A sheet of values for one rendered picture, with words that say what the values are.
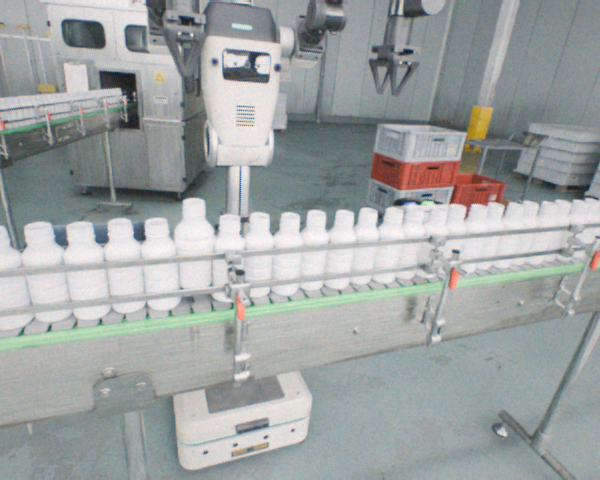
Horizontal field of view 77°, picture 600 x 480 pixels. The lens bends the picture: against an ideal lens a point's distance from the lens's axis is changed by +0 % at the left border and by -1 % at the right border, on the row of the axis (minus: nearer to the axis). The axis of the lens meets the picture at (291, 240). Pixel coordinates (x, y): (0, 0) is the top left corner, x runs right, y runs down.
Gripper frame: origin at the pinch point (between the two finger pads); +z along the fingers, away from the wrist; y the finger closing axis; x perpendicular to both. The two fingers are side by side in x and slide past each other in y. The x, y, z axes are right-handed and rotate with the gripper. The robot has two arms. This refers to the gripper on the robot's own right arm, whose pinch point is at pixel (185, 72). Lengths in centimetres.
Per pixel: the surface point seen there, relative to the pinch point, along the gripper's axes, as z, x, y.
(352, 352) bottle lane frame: 56, 33, 20
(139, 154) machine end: 85, -14, -360
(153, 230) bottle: 24.6, -7.6, 16.8
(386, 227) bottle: 27, 39, 16
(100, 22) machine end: -38, -39, -367
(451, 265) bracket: 32, 49, 26
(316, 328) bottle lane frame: 48, 23, 20
